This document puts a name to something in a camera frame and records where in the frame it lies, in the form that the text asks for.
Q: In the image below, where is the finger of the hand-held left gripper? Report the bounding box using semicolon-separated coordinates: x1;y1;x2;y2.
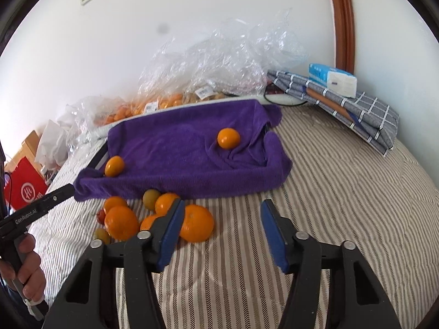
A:
43;183;75;207

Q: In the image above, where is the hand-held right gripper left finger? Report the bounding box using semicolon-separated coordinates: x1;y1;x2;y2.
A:
43;198;186;329

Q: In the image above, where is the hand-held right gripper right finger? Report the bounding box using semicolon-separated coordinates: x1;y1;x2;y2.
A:
260;199;402;329

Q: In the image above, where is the large orange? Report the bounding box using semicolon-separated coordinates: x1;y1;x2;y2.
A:
104;206;140;241
179;204;215;243

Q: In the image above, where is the small green fruit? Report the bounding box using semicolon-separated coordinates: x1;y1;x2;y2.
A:
142;189;162;211
94;228;111;245

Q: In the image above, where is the black tray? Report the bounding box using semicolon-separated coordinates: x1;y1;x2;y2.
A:
90;144;110;171

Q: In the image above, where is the purple towel lined tray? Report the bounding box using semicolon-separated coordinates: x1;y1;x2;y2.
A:
73;99;293;202

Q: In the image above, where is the clear bag of brown fruits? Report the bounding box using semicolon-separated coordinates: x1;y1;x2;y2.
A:
182;86;234;105

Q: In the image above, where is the person's left hand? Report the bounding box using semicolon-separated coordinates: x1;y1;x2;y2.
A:
0;234;47;301

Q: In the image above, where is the red paper bag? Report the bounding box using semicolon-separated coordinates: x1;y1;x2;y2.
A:
5;156;49;211

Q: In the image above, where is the white plastic bag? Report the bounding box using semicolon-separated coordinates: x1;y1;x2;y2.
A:
36;120;73;168

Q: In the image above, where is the cardboard box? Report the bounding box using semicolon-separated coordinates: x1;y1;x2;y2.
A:
7;130;43;168

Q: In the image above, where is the striped bed quilt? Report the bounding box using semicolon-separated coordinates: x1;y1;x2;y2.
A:
26;104;439;329

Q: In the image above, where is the crumpled clear plastic bag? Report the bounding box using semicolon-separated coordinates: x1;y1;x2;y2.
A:
65;96;131;138

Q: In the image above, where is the clear bag of small oranges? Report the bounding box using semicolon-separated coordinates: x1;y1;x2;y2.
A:
92;92;184;126

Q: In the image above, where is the brown pen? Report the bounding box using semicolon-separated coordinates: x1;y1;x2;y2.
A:
305;87;362;131

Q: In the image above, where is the grey checked folded cloth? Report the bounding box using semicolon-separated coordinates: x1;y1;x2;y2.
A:
267;69;400;157

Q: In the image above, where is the blue white tissue pack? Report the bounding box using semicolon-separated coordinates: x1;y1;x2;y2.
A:
308;63;358;98

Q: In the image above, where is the large clear plastic bag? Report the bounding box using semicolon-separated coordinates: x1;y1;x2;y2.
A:
137;7;309;110

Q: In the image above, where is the black cable loop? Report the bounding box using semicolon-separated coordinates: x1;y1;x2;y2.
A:
263;84;309;107

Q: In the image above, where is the brown wooden door frame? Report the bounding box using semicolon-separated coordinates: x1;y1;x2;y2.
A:
325;0;355;76

